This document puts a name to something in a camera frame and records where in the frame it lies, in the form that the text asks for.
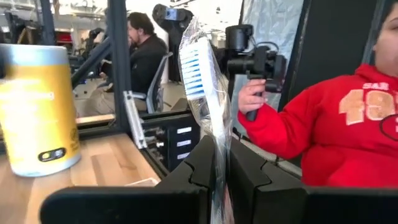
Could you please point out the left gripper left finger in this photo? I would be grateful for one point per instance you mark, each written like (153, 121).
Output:
(140, 205)

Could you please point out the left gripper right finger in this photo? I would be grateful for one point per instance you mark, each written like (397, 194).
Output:
(280, 205)

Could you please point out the clear plastic bag pile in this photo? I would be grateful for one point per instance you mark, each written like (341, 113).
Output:
(199, 77)

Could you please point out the yellow canister with white lid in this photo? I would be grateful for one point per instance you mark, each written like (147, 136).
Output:
(37, 109)

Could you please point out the background black robot arm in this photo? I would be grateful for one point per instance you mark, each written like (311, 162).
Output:
(171, 28)

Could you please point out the white card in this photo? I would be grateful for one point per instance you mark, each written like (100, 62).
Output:
(144, 182)

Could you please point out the black box with white labels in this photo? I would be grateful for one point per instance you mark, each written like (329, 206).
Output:
(171, 146)

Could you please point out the person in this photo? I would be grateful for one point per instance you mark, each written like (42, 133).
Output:
(342, 149)
(146, 59)

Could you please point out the person's right hand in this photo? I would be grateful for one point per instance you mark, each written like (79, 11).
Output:
(250, 98)

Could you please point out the grey office chair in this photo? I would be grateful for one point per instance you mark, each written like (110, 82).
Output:
(155, 90)

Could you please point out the silver metal bracket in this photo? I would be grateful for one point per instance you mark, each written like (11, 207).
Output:
(134, 121)

